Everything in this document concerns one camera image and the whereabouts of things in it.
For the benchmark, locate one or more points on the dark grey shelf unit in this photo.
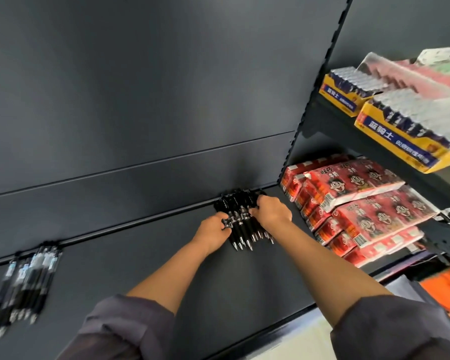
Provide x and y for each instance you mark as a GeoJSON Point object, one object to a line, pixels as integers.
{"type": "Point", "coordinates": [135, 89]}

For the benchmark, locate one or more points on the person's right hand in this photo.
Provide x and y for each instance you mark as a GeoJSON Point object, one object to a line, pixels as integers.
{"type": "Point", "coordinates": [272, 213]}

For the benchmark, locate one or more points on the grey left sleeve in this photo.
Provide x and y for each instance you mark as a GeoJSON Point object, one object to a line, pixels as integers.
{"type": "Point", "coordinates": [123, 329]}

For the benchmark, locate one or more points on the person's right forearm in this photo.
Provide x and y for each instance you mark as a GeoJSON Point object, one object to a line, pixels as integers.
{"type": "Point", "coordinates": [330, 273]}

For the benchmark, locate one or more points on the aligned bundle of black pens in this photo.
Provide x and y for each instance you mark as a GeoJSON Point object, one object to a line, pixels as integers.
{"type": "Point", "coordinates": [240, 217]}

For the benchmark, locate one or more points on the grey sleeve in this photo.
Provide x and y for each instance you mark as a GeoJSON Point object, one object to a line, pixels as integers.
{"type": "Point", "coordinates": [123, 329]}
{"type": "Point", "coordinates": [397, 329]}

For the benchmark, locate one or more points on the black stocked shelf unit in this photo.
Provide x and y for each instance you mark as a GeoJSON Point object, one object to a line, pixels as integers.
{"type": "Point", "coordinates": [390, 26]}

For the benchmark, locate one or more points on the yellow blue battery box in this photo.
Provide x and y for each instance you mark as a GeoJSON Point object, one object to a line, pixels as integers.
{"type": "Point", "coordinates": [397, 140]}
{"type": "Point", "coordinates": [341, 99]}

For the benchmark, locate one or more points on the plastic-wrapped red packets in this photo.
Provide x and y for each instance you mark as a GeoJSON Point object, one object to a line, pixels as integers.
{"type": "Point", "coordinates": [408, 78]}

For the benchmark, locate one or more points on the person's left forearm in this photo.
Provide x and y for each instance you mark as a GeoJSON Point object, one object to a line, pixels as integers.
{"type": "Point", "coordinates": [168, 277]}

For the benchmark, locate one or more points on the orange object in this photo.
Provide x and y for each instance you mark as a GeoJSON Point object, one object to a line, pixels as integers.
{"type": "Point", "coordinates": [446, 290]}

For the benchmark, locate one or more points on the person's left hand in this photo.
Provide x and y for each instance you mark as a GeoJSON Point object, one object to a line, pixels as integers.
{"type": "Point", "coordinates": [212, 234]}

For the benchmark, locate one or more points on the grey right sleeve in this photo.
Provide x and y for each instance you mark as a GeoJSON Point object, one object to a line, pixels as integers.
{"type": "Point", "coordinates": [397, 329]}

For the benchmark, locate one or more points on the row of clear-barrel pens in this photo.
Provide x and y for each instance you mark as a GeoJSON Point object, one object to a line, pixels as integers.
{"type": "Point", "coordinates": [26, 284]}

